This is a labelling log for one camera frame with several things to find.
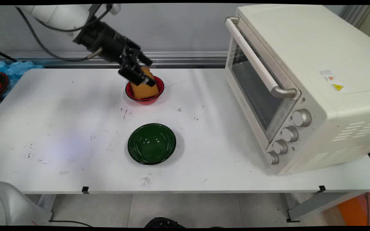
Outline grey rounded machine base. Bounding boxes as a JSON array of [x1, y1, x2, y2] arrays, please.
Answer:
[[0, 182, 53, 226]]

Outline blue plastic wrap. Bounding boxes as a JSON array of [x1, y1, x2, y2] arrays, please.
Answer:
[[0, 60, 45, 116]]

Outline aluminium rail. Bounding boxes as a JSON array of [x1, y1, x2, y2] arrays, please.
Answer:
[[0, 51, 229, 69]]

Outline silver oven knob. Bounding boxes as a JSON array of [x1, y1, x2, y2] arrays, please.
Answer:
[[281, 125, 300, 143], [272, 139, 289, 155], [292, 108, 312, 127], [265, 150, 280, 166]]

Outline white toaster oven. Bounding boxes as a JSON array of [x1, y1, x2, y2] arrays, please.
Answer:
[[225, 4, 370, 176]]

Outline orange sponge block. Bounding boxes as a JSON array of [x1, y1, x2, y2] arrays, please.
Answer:
[[129, 66, 160, 99]]

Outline grey table leg frame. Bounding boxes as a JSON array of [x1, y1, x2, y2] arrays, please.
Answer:
[[285, 192, 367, 223]]

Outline orange floor object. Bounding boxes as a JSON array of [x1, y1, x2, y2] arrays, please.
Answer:
[[337, 195, 369, 226]]

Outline black floor object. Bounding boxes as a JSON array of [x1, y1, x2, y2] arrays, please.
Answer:
[[145, 217, 186, 228]]

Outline black cable with grey plug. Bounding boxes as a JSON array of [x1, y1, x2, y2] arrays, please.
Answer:
[[15, 7, 103, 62]]

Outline thin black floor cable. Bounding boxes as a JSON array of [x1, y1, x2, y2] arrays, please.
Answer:
[[49, 219, 93, 227]]

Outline dark green glass bowl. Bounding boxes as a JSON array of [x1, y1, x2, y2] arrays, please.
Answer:
[[128, 123, 177, 166]]

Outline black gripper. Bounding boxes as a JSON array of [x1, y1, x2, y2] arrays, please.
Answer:
[[73, 21, 157, 87]]

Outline red bowl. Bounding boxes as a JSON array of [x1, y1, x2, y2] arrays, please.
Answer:
[[125, 76, 165, 106]]

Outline white translucent fridge drawer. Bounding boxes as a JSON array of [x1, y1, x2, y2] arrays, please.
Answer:
[[225, 16, 302, 143]]

